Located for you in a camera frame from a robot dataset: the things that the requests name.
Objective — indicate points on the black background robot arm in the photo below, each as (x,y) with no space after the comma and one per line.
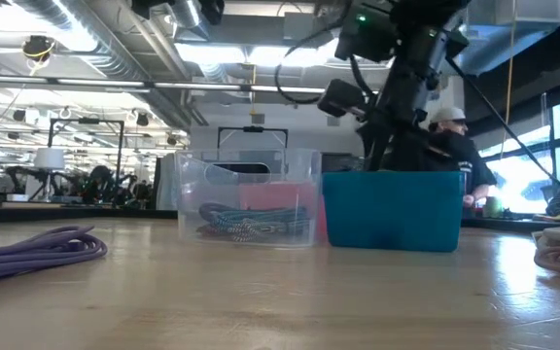
(100,182)

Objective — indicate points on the teal plastic bin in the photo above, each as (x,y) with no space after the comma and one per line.
(392,214)

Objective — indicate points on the tall black frame stand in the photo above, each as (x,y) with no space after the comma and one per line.
(85,120)

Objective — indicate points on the round silver air duct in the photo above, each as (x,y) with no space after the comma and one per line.
(185,14)

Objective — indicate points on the long ceiling light bar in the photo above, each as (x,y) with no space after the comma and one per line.
(202,86)

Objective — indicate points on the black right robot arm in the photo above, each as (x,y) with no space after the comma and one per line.
(372,34)

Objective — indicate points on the clear plastic bin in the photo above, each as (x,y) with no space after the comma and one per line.
(192,194)

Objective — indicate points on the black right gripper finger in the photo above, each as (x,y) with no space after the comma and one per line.
(383,148)
(366,146)

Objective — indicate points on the green cup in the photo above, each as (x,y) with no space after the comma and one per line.
(492,207)

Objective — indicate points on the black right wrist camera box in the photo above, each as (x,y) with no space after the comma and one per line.
(340,97)

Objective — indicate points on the white shade table lamp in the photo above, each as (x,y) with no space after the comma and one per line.
(49,158)

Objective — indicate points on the low black frame stand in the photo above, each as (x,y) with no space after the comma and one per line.
(253,129)

